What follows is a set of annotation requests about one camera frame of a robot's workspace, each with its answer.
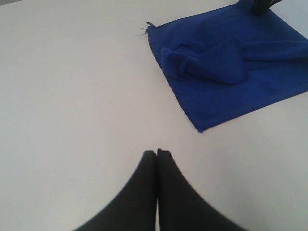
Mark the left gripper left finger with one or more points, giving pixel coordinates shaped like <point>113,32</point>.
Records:
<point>134,207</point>

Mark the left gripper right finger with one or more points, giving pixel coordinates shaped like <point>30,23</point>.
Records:
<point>180,207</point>

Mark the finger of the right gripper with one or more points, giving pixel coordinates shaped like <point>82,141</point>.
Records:
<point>259,7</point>
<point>244,1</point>

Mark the blue towel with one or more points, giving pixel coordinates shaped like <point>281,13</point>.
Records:
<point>227,62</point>

